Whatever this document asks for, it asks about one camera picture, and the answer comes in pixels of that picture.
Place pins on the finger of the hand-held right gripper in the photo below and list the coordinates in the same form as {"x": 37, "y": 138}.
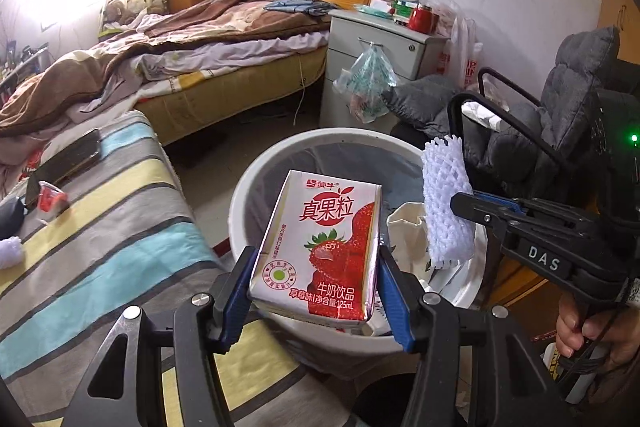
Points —
{"x": 480, "y": 213}
{"x": 507, "y": 204}

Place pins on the strawberry milk carton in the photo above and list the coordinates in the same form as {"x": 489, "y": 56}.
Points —
{"x": 320, "y": 247}

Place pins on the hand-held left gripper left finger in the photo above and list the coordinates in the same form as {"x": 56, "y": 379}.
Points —
{"x": 237, "y": 294}

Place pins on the black glasses case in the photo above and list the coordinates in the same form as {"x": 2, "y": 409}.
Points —
{"x": 10, "y": 214}

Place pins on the white round trash bin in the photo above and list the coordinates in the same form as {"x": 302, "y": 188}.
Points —
{"x": 260, "y": 172}

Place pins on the white bag with red print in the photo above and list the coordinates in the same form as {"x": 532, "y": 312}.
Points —
{"x": 462, "y": 52}

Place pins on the black smartphone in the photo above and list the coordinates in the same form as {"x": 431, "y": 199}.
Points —
{"x": 65, "y": 162}

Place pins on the grey cushioned chair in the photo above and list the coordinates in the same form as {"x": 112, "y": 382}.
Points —
{"x": 565, "y": 107}

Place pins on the white bedside cabinet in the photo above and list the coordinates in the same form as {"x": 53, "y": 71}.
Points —
{"x": 380, "y": 42}

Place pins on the green boxes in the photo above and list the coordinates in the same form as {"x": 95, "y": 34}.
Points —
{"x": 402, "y": 3}

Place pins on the yellow bed mattress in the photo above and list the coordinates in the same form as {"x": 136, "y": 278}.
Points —
{"x": 240, "y": 92}

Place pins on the red jelly cup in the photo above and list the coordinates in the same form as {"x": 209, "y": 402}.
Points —
{"x": 51, "y": 198}

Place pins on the person's right hand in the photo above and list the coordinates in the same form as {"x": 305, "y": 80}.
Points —
{"x": 570, "y": 329}

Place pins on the striped blanket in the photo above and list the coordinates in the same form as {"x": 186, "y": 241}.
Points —
{"x": 125, "y": 227}

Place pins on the wooden bed with blankets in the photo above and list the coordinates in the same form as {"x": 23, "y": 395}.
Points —
{"x": 150, "y": 42}

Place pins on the white foam net sleeve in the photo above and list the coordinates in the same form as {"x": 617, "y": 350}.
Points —
{"x": 445, "y": 207}
{"x": 9, "y": 253}

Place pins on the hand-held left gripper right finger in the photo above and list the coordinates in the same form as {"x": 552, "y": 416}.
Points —
{"x": 395, "y": 304}

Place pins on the red jar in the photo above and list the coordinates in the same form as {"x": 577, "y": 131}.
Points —
{"x": 420, "y": 19}

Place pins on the shelf with cosmetics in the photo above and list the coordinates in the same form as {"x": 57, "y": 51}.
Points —
{"x": 22, "y": 59}

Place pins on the hanging clear plastic bag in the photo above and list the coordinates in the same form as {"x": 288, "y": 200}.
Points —
{"x": 367, "y": 82}

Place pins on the brown teddy bear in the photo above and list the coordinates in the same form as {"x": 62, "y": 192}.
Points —
{"x": 116, "y": 13}

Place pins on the lilac quilt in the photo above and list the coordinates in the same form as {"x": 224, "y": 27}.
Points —
{"x": 210, "y": 59}

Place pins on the green tissue pack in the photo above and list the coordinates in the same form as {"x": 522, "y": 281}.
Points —
{"x": 372, "y": 8}

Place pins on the blue cloth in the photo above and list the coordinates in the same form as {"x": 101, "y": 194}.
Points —
{"x": 295, "y": 6}

